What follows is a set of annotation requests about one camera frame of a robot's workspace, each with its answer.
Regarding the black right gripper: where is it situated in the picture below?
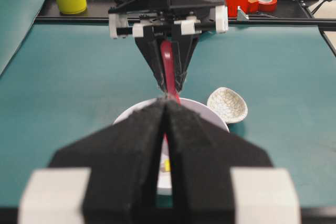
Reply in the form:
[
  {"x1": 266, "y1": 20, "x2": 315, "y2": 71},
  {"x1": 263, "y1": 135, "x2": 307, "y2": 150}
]
[{"x1": 108, "y1": 0, "x2": 228, "y2": 92}]

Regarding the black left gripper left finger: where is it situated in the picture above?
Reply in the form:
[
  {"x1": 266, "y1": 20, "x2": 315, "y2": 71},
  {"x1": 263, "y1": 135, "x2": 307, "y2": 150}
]
[{"x1": 18, "y1": 97, "x2": 169, "y2": 224}]

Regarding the speckled small spoon rest dish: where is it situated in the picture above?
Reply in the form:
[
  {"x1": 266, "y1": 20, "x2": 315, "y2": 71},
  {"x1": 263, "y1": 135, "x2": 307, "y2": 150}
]
[{"x1": 207, "y1": 87, "x2": 248, "y2": 124}]

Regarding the red ceramic spoon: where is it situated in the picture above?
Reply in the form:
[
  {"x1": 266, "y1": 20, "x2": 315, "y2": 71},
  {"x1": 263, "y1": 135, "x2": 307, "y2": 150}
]
[{"x1": 159, "y1": 39, "x2": 182, "y2": 143}]

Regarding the red tape roll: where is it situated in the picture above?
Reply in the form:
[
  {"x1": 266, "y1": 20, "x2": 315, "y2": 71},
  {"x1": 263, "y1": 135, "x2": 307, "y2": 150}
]
[{"x1": 257, "y1": 0, "x2": 278, "y2": 12}]

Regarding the white round bowl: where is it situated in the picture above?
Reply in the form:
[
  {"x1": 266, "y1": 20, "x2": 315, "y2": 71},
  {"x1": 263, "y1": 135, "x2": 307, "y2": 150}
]
[{"x1": 114, "y1": 98, "x2": 229, "y2": 196}]

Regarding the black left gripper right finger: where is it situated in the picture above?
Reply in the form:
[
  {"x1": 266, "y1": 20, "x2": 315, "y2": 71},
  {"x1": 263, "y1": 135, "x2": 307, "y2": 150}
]
[{"x1": 164, "y1": 101, "x2": 301, "y2": 223}]

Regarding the metal corner bracket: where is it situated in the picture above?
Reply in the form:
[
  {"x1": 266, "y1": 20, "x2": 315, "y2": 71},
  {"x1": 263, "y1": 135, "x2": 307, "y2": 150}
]
[{"x1": 236, "y1": 6, "x2": 249, "y2": 22}]

